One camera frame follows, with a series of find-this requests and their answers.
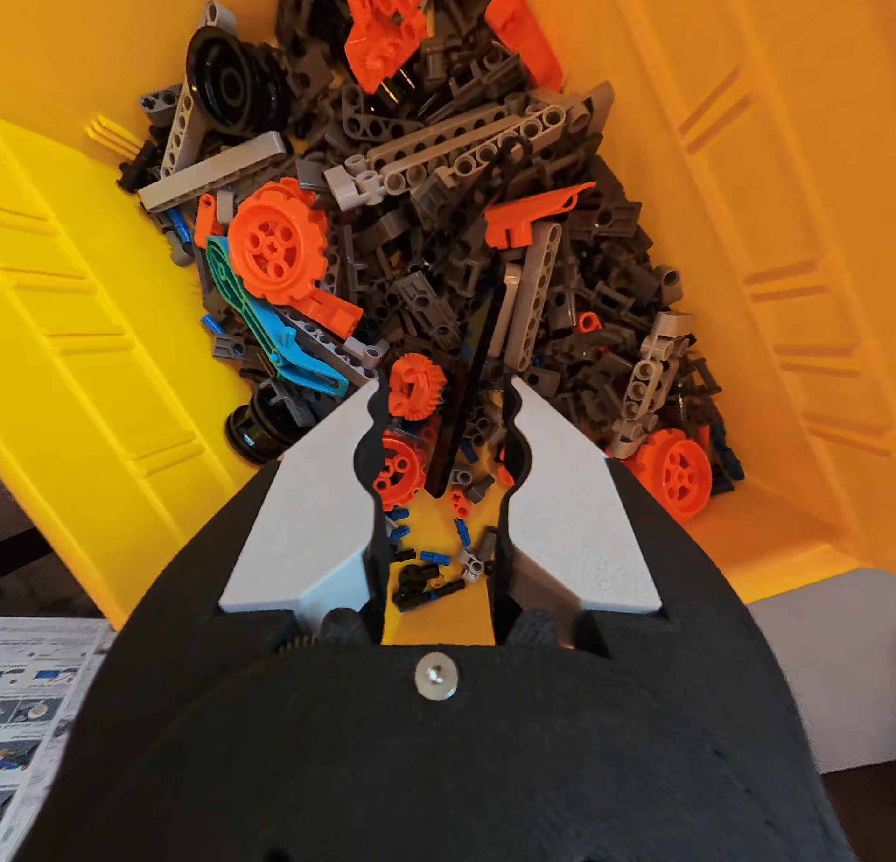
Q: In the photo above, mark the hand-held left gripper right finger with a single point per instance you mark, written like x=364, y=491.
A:
x=581, y=526

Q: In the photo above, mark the black toy wheel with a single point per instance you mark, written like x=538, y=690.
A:
x=262, y=431
x=224, y=78

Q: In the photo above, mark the printed paper sheet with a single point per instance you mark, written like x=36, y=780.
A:
x=42, y=701

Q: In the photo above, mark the orange angular connector piece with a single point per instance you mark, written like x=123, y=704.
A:
x=381, y=36

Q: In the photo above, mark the orange curved panel piece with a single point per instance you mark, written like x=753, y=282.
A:
x=521, y=36

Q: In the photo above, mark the pile of toy building pieces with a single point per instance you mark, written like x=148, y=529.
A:
x=609, y=281

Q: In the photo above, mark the orange sprocket wheel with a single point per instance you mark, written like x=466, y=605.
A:
x=658, y=491
x=266, y=274
x=399, y=477

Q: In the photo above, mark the orange winged panel piece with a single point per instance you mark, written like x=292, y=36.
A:
x=525, y=214

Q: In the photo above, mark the orange toothed gear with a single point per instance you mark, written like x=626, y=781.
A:
x=413, y=386

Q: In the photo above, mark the yellow plastic bin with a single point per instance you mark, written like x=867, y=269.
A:
x=770, y=176

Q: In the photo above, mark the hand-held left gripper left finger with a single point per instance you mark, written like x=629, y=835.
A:
x=301, y=526

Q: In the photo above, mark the blue brick separator tool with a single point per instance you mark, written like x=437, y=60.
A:
x=266, y=323

